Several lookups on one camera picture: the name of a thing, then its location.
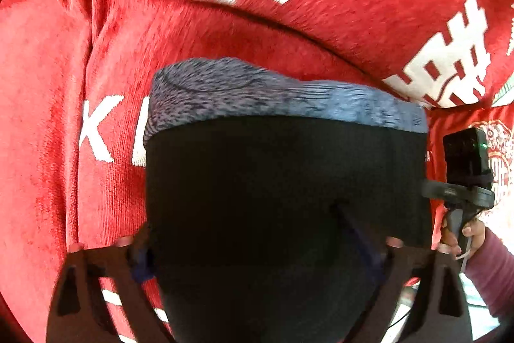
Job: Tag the red embroidered pillow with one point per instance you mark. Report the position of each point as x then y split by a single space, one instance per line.
502 150

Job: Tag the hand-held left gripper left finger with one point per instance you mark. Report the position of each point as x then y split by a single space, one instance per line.
140 267

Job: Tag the person's right hand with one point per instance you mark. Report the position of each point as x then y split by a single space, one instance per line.
477 235

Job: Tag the red printed blanket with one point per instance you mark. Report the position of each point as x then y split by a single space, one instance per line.
48 86

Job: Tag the person's right forearm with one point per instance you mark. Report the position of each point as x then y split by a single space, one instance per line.
494 271

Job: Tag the black pants with grey lining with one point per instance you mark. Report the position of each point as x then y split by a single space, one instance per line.
261 186

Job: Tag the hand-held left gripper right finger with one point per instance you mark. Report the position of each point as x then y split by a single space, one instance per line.
373 263

